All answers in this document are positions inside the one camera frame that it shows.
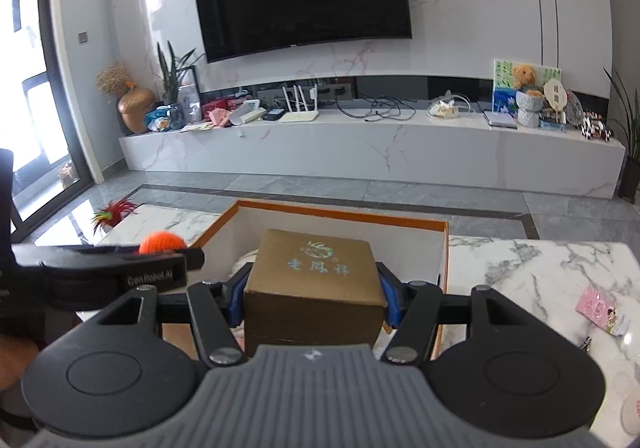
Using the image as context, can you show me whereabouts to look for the cow figurines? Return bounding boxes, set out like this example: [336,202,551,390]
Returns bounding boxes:
[581,110,615,141]

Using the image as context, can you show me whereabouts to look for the pink card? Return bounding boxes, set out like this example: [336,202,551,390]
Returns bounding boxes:
[575,284,632,335]

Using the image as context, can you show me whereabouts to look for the white device with tubes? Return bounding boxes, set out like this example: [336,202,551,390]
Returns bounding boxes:
[429,90,473,120]

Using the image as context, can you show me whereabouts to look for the black cables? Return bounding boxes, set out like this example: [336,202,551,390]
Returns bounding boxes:
[335,95,416,122]

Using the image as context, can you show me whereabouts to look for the red gift box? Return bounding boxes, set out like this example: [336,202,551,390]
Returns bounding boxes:
[201,98,238,121]

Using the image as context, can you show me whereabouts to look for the dried flower bunch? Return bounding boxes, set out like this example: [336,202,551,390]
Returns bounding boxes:
[96,60,133,96]

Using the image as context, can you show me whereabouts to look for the decorative plate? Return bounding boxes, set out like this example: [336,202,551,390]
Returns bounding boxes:
[565,90,585,126]

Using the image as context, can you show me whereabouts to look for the small teddy bear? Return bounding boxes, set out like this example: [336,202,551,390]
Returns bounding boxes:
[512,64,545,99]

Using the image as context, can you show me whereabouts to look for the landscape painting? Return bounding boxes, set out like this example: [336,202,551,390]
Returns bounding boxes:
[492,59,563,114]

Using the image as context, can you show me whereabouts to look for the round hand fan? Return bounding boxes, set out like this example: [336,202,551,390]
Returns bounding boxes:
[542,79,567,126]

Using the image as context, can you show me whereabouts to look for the orange cardboard box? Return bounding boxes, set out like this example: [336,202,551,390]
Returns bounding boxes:
[160,199,451,364]

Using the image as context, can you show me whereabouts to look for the white rectangular box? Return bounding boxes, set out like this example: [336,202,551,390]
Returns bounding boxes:
[227,99,268,127]

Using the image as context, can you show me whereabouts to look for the white router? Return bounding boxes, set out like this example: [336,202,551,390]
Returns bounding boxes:
[277,84,320,123]

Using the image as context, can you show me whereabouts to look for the orange crocheted ball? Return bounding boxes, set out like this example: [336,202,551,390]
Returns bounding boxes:
[139,230,188,256]

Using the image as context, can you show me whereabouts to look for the blue snack bag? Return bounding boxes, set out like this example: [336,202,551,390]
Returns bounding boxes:
[145,105,173,132]

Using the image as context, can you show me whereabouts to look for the green leafy plant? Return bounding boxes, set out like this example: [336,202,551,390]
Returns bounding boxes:
[156,40,206,106]

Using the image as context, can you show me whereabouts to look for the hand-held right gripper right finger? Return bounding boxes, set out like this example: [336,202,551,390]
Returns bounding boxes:
[375,262,531,369]

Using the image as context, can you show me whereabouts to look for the grey laptop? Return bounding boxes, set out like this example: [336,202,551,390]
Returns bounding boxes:
[482,109,518,130]

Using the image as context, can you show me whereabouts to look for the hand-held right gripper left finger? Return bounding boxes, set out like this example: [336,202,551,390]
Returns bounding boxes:
[97,262,256,369]

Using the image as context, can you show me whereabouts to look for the red feather plant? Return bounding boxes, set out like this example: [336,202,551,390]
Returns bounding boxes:
[91,198,141,236]

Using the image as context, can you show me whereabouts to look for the brown paper box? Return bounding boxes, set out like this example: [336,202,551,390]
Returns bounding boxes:
[243,228,388,359]

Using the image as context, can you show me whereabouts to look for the golden vase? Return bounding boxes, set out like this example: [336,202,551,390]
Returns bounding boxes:
[118,87,157,135]

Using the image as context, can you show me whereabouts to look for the clear plastic bag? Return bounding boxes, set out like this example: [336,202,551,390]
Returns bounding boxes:
[177,83,203,125]

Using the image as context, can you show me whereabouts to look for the person's left forearm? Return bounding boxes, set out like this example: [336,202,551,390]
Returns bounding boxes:
[0,333,41,411]

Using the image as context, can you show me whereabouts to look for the white marble TV cabinet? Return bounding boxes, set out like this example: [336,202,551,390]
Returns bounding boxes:
[119,105,627,201]

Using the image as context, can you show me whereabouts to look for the potted floor plant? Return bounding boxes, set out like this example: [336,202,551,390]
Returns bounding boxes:
[602,68,640,204]

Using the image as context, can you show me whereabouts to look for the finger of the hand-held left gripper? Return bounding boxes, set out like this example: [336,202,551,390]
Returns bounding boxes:
[12,243,206,271]

